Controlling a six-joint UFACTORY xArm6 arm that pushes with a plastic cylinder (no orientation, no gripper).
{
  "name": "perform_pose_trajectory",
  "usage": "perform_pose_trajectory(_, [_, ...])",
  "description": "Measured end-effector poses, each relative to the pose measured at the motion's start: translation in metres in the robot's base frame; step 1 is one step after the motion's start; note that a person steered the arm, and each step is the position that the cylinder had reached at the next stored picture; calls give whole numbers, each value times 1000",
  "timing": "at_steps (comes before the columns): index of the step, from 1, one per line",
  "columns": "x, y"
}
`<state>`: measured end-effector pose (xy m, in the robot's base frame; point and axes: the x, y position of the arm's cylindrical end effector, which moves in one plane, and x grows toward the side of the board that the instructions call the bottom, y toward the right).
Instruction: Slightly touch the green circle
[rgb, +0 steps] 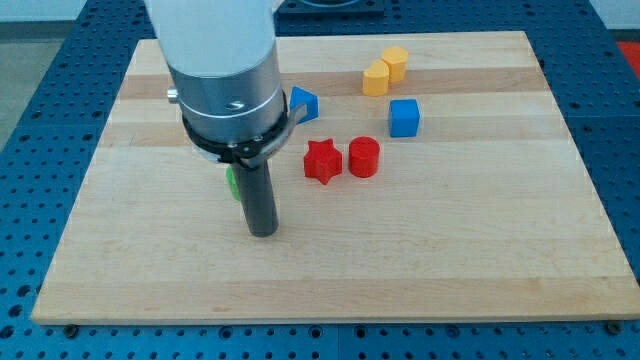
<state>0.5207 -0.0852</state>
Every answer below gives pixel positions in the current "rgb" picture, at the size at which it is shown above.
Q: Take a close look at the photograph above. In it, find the yellow heart block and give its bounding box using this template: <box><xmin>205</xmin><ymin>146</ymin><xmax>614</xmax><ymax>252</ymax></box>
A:
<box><xmin>362</xmin><ymin>60</ymin><xmax>390</xmax><ymax>97</ymax></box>

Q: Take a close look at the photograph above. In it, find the light wooden board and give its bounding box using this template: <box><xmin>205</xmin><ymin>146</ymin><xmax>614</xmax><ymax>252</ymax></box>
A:
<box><xmin>32</xmin><ymin>31</ymin><xmax>639</xmax><ymax>325</ymax></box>

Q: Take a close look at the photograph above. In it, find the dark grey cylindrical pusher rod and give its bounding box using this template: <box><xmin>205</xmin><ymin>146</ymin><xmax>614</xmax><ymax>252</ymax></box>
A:
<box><xmin>231</xmin><ymin>162</ymin><xmax>279</xmax><ymax>237</ymax></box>

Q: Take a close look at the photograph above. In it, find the red star block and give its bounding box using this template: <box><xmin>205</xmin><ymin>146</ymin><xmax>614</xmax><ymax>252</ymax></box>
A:
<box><xmin>303</xmin><ymin>139</ymin><xmax>343</xmax><ymax>185</ymax></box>

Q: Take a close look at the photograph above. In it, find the blue triangle block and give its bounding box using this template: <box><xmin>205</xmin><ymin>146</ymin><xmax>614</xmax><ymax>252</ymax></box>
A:
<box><xmin>289</xmin><ymin>86</ymin><xmax>319</xmax><ymax>123</ymax></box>

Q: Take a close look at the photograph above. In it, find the blue cube block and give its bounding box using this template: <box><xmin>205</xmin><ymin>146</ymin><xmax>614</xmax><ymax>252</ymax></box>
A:
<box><xmin>388</xmin><ymin>99</ymin><xmax>421</xmax><ymax>138</ymax></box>

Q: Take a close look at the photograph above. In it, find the green circle block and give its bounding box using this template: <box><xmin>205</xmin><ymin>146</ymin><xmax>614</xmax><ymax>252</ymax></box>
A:
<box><xmin>225</xmin><ymin>166</ymin><xmax>240</xmax><ymax>201</ymax></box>

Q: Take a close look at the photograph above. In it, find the red cylinder block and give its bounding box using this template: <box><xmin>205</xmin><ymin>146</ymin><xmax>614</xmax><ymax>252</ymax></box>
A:
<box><xmin>349</xmin><ymin>136</ymin><xmax>381</xmax><ymax>178</ymax></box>

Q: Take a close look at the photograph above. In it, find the yellow hexagon block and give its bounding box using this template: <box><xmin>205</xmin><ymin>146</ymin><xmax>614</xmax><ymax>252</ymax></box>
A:
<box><xmin>381</xmin><ymin>46</ymin><xmax>409</xmax><ymax>83</ymax></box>

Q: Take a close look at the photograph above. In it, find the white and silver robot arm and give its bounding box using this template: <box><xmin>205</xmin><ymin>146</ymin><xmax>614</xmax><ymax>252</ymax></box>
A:
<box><xmin>145</xmin><ymin>0</ymin><xmax>297</xmax><ymax>168</ymax></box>

